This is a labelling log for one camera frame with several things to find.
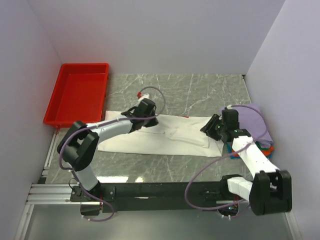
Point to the folded orange t-shirt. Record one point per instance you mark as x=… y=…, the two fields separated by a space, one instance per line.
x=268 y=152

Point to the folded blue t-shirt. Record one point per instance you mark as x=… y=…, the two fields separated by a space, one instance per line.
x=230 y=150

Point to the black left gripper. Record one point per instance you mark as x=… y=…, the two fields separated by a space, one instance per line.
x=153 y=122

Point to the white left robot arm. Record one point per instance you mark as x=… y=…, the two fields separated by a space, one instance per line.
x=78 y=146

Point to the folded green t-shirt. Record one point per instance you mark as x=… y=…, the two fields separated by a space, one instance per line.
x=263 y=146

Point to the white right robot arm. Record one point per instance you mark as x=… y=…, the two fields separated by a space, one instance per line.
x=270 y=191

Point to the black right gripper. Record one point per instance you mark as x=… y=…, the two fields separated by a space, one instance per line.
x=209 y=126

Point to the aluminium rail frame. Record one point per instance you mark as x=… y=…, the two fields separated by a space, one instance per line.
x=50 y=215

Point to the red plastic tray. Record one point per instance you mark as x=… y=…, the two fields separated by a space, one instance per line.
x=78 y=95

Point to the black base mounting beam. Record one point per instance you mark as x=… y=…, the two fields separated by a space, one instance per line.
x=143 y=196

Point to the white t-shirt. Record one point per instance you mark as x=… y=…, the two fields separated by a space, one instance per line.
x=173 y=135

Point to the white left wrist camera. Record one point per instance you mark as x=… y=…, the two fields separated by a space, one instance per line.
x=141 y=96

